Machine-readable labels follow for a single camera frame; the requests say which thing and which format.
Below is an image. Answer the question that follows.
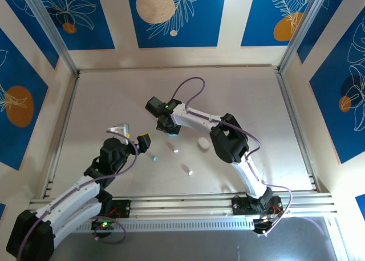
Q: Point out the white earbud charging case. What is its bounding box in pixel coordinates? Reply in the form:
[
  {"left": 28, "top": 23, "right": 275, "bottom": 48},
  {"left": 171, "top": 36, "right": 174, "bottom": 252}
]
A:
[{"left": 197, "top": 137, "right": 210, "bottom": 152}]

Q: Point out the blue panel beige circle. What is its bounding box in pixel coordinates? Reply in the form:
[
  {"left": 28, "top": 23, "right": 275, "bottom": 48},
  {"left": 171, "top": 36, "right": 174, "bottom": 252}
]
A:
[{"left": 126, "top": 0, "right": 228, "bottom": 49}]

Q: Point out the blue panel white flower drawing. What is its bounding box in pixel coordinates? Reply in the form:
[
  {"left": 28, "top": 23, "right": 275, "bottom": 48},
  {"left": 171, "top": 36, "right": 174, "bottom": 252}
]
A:
[{"left": 36, "top": 0, "right": 116, "bottom": 51}]

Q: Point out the grey glossy panel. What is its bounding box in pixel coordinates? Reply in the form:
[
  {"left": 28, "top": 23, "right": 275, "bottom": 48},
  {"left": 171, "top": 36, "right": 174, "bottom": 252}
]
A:
[{"left": 28, "top": 215, "right": 350, "bottom": 261}]

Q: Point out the blue panel large orange oval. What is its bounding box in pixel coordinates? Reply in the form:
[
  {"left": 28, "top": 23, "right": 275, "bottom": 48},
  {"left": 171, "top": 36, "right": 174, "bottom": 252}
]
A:
[{"left": 0, "top": 28, "right": 49, "bottom": 171}]

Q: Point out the blue panel orange circle fern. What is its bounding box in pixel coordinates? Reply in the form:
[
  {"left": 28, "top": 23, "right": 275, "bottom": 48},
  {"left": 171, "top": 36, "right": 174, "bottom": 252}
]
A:
[{"left": 240, "top": 0, "right": 318, "bottom": 47}]

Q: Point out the aluminium table side rail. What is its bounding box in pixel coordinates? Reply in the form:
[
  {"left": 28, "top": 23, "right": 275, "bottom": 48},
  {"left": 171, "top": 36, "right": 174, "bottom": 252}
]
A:
[
  {"left": 42, "top": 70, "right": 80, "bottom": 199},
  {"left": 274, "top": 68, "right": 325, "bottom": 194}
]

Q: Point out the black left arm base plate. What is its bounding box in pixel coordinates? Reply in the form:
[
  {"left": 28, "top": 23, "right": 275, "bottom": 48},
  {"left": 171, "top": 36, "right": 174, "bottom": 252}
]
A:
[{"left": 109, "top": 199, "right": 132, "bottom": 219}]

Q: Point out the aluminium mounting rail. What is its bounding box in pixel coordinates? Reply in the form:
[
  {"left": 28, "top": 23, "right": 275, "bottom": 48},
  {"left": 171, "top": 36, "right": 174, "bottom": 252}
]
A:
[{"left": 28, "top": 191, "right": 334, "bottom": 223}]

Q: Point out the slotted grey cable duct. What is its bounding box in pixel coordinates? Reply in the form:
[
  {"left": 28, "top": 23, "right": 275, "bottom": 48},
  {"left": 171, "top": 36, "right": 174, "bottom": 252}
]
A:
[{"left": 36, "top": 217, "right": 257, "bottom": 233}]

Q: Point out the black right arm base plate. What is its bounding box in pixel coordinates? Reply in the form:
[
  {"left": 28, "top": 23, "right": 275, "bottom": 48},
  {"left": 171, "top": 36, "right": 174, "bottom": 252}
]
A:
[{"left": 232, "top": 195, "right": 282, "bottom": 216}]

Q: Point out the aluminium frame post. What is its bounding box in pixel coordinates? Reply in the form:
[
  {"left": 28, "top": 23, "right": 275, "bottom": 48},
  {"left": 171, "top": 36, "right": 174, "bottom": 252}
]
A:
[
  {"left": 20, "top": 0, "right": 80, "bottom": 75},
  {"left": 277, "top": 0, "right": 329, "bottom": 74}
]

